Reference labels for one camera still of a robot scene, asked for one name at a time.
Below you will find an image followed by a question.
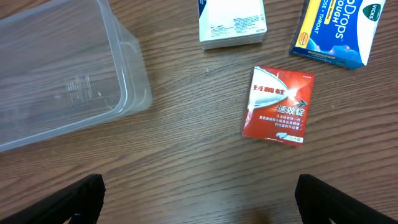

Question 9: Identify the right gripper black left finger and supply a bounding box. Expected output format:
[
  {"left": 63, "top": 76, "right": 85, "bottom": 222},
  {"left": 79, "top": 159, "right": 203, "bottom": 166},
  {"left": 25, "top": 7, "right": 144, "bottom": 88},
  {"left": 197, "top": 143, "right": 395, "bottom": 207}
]
[{"left": 1, "top": 174, "right": 106, "bottom": 224}]

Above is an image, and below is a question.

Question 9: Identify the clear plastic container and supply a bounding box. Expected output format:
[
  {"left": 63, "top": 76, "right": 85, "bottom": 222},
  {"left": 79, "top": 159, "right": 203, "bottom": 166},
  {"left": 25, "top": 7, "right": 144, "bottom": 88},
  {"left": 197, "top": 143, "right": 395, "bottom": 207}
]
[{"left": 1, "top": 0, "right": 152, "bottom": 151}]

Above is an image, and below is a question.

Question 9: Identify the blue cough drops box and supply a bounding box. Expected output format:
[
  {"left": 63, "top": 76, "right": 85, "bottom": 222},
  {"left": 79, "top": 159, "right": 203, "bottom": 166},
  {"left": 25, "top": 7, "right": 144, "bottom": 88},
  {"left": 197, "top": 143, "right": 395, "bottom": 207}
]
[{"left": 289, "top": 0, "right": 386, "bottom": 70}]

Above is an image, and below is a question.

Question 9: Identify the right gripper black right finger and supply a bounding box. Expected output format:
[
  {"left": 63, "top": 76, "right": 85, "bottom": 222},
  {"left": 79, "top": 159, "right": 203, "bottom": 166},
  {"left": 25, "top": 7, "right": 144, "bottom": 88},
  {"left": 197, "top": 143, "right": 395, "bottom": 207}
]
[{"left": 295, "top": 174, "right": 397, "bottom": 224}]

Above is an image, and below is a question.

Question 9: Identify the white medicine box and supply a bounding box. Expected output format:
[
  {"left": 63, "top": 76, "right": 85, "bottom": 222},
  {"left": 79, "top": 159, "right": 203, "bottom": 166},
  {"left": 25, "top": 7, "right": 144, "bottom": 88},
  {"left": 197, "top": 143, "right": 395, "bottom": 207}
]
[{"left": 198, "top": 0, "right": 267, "bottom": 50}]

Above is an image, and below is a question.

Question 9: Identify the red medicine box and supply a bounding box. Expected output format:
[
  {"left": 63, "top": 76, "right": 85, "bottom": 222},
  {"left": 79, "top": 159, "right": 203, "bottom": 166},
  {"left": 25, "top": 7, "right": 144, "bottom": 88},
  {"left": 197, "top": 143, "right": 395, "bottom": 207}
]
[{"left": 242, "top": 65, "right": 315, "bottom": 146}]

